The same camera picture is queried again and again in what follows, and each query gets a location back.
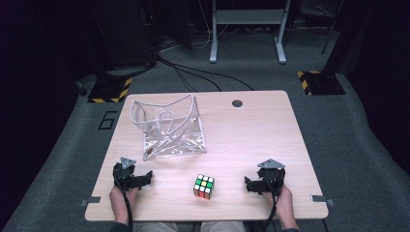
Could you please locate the black yellow striped base plate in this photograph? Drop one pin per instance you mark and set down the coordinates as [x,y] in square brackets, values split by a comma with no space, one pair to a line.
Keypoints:
[322,83]
[108,90]

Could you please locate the person's leg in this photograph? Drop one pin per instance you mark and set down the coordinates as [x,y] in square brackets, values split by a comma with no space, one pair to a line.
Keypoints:
[224,226]
[154,227]

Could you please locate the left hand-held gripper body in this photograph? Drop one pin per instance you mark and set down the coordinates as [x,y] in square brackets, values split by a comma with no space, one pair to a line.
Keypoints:
[124,175]

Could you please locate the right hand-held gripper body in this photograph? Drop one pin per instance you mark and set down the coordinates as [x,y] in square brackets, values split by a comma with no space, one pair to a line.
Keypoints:
[272,179]

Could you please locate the black cabinet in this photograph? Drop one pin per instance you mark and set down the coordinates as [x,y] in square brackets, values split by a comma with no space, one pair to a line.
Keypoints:
[125,32]

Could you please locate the grey metal table bracket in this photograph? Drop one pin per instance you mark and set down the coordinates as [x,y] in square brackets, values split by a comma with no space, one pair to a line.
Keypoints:
[320,198]
[92,200]

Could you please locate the person's left hand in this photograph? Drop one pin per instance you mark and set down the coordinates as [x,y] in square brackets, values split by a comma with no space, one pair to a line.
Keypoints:
[119,203]

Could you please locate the person's right hand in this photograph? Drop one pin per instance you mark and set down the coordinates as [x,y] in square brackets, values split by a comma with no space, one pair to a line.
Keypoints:
[285,206]

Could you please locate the black stand leg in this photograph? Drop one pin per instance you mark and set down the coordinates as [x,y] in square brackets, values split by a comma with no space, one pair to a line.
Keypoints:
[330,32]

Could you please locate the white metal stand frame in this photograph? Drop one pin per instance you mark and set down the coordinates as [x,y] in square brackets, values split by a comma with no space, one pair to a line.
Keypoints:
[246,16]

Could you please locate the person's left leg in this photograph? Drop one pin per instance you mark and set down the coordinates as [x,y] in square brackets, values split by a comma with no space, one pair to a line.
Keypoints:
[154,227]

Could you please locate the clear plastic bag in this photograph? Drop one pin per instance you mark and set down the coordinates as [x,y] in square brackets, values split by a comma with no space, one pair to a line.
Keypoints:
[170,135]

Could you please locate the colourful puzzle cube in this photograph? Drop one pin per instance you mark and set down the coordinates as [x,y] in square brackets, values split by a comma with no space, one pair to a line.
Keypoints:
[203,187]

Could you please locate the person's right leg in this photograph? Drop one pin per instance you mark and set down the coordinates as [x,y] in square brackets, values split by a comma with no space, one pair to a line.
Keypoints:
[224,226]

